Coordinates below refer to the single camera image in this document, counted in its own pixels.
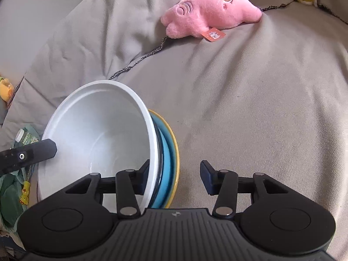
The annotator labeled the blue enamel bowl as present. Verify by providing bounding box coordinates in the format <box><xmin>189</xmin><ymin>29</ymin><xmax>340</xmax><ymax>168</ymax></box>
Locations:
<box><xmin>149</xmin><ymin>110</ymin><xmax>179</xmax><ymax>209</ymax></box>

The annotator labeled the yellow-rimmed white bowl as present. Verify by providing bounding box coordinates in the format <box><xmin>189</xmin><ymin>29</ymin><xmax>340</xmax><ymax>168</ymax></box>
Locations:
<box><xmin>149</xmin><ymin>110</ymin><xmax>180</xmax><ymax>209</ymax></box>

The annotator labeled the white paper cup bowl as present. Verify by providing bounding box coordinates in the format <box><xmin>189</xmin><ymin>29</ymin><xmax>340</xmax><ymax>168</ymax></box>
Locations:
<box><xmin>37</xmin><ymin>80</ymin><xmax>159</xmax><ymax>210</ymax></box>

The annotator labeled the vitamin gummy bottle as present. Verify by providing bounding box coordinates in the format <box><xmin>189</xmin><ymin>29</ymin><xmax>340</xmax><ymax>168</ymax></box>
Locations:
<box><xmin>15</xmin><ymin>129</ymin><xmax>39</xmax><ymax>146</ymax></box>

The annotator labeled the yellow duck plush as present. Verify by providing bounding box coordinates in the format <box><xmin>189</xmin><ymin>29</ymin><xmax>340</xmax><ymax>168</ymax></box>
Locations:
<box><xmin>0</xmin><ymin>77</ymin><xmax>14</xmax><ymax>102</ymax></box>

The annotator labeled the beige sofa cover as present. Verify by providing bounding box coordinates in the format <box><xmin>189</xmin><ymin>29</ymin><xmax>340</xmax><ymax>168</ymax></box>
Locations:
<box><xmin>1</xmin><ymin>0</ymin><xmax>347</xmax><ymax>260</ymax></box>

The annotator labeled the pink plush toy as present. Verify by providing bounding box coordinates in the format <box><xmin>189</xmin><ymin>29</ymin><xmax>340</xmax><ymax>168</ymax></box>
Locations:
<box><xmin>161</xmin><ymin>0</ymin><xmax>262</xmax><ymax>39</ymax></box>

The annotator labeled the yellow charm keychain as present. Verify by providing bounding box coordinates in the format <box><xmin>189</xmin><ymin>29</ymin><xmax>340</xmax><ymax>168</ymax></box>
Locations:
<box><xmin>19</xmin><ymin>181</ymin><xmax>31</xmax><ymax>206</ymax></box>

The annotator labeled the braided grey cord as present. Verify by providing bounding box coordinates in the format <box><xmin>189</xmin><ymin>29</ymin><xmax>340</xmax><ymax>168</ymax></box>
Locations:
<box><xmin>108</xmin><ymin>2</ymin><xmax>296</xmax><ymax>81</ymax></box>

